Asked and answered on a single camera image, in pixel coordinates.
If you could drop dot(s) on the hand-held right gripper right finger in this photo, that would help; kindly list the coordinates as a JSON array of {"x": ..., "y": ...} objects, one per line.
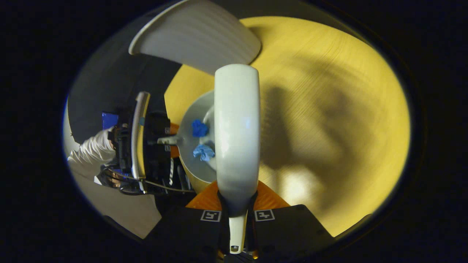
[{"x": 292, "y": 230}]

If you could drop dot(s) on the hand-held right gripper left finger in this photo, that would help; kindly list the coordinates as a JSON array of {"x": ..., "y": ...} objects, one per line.
[{"x": 182, "y": 230}]

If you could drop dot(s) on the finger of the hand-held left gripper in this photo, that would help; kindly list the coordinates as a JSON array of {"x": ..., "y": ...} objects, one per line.
[
  {"x": 172, "y": 151},
  {"x": 172, "y": 129}
]

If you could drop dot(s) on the grey dustpan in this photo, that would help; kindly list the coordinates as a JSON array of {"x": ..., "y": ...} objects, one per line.
[{"x": 190, "y": 168}]

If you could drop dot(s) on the dark blue paper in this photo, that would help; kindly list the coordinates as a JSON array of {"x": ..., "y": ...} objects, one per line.
[{"x": 199, "y": 128}]

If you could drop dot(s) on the light blue paper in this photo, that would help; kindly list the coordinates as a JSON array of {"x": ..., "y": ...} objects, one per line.
[{"x": 204, "y": 151}]

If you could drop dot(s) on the small grey broom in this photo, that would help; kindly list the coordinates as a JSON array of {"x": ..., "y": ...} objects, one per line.
[{"x": 237, "y": 128}]

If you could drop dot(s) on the grey garbage bin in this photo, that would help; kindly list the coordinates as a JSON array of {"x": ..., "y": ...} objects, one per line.
[{"x": 197, "y": 36}]

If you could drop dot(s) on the wooden desktop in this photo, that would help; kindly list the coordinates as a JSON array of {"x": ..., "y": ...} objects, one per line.
[{"x": 329, "y": 91}]

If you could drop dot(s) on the blue panel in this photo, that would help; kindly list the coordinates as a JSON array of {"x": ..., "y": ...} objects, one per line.
[{"x": 109, "y": 120}]

